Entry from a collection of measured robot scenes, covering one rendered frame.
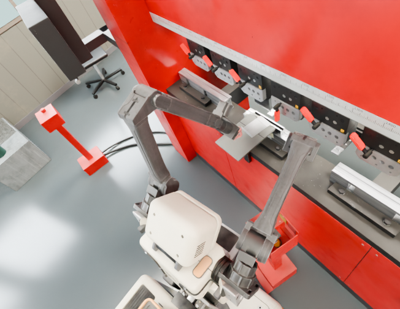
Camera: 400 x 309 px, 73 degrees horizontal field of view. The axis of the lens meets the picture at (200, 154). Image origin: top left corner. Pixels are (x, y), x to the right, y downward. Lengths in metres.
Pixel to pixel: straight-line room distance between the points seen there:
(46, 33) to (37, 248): 2.00
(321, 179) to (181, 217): 0.81
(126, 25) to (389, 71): 1.38
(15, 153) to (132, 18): 2.18
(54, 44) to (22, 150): 1.86
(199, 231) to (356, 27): 0.68
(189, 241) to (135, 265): 1.65
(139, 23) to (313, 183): 1.33
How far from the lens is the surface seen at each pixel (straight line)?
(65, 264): 2.82
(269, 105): 1.37
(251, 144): 1.39
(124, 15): 1.79
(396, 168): 1.09
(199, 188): 2.49
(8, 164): 3.51
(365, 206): 1.37
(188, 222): 0.82
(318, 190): 1.40
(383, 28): 0.83
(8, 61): 4.26
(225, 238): 1.15
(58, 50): 1.86
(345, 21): 0.87
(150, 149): 0.92
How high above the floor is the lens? 2.11
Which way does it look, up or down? 52 degrees down
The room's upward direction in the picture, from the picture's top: 24 degrees counter-clockwise
